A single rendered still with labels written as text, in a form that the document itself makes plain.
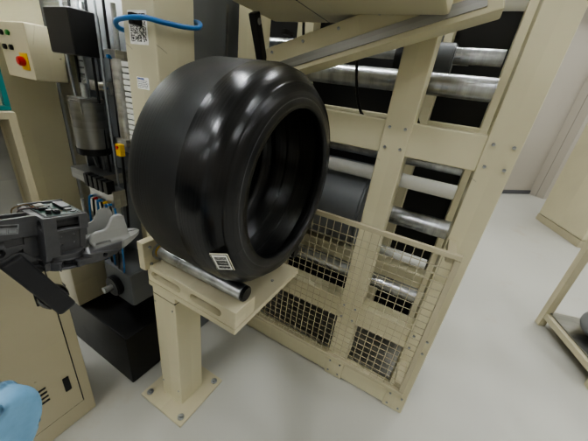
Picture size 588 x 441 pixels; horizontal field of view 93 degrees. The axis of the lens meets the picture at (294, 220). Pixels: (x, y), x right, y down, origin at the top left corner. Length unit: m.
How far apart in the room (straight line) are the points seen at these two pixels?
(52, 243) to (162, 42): 0.61
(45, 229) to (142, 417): 1.32
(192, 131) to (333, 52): 0.60
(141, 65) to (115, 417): 1.44
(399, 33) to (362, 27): 0.11
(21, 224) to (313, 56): 0.88
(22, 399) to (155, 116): 0.48
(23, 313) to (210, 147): 0.94
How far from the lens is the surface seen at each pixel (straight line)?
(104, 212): 0.57
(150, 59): 0.93
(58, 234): 0.49
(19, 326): 1.33
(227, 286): 0.80
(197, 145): 0.56
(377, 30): 1.00
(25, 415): 0.42
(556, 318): 2.93
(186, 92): 0.65
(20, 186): 1.19
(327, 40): 1.05
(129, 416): 1.71
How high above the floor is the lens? 1.42
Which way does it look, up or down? 25 degrees down
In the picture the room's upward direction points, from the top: 8 degrees clockwise
